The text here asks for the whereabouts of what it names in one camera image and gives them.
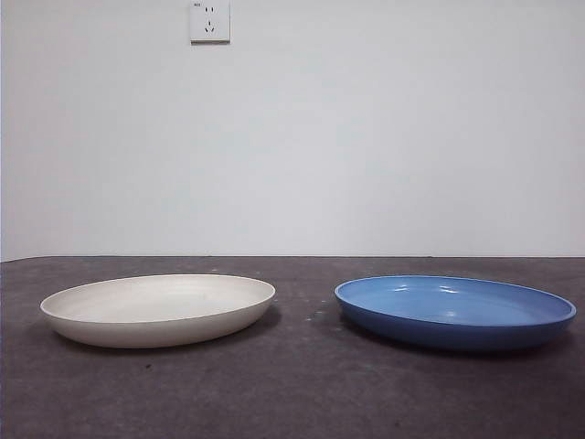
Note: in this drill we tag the white round plate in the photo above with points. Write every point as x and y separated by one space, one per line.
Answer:
151 311

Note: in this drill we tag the blue round plate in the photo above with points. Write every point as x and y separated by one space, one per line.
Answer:
439 320

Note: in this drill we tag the white wall power socket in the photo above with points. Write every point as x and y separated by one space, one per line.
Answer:
210 23

